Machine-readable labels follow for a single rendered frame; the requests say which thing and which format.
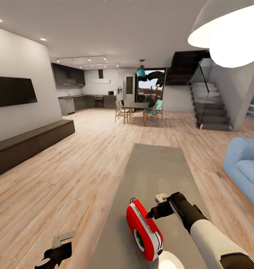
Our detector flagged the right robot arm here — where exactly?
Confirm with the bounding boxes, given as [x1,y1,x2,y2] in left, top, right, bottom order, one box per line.
[146,192,254,269]

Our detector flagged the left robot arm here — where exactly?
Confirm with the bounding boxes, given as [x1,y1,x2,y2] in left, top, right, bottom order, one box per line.
[35,231,75,269]

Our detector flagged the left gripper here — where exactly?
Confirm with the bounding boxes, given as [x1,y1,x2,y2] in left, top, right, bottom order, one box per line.
[44,242,72,263]

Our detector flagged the radio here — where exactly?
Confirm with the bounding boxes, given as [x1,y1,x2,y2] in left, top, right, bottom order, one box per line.
[126,199,163,262]

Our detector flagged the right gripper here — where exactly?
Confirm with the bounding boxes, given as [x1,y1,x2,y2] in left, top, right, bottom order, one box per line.
[146,202,170,219]

